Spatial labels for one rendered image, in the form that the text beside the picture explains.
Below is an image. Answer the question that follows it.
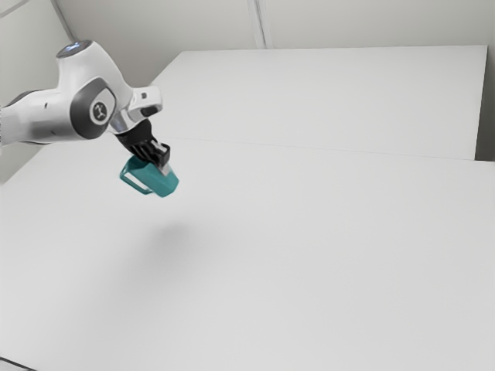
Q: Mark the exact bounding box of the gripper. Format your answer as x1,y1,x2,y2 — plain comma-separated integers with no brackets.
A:
114,117,172,176

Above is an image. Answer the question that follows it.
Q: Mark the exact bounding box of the teal faceted mug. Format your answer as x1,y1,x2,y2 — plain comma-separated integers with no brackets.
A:
118,155,180,199

